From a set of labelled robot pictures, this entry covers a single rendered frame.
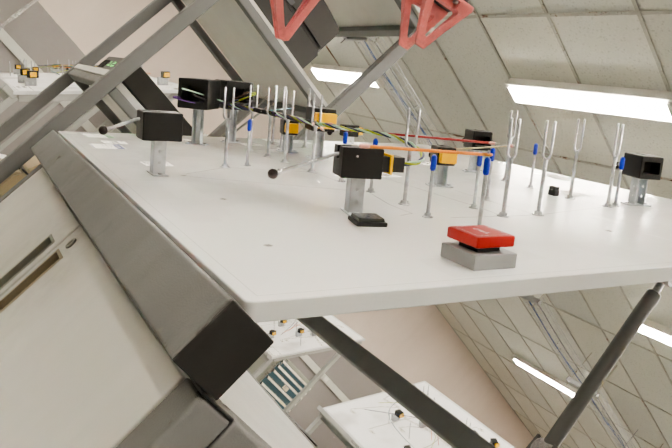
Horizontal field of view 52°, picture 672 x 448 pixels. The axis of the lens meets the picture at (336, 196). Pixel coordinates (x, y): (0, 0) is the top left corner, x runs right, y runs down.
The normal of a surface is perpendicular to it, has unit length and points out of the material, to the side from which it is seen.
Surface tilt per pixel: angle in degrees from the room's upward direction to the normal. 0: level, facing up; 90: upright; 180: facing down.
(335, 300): 90
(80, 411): 90
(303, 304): 90
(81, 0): 90
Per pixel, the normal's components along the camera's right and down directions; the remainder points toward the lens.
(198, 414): 0.47, 0.19
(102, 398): -0.54, -0.70
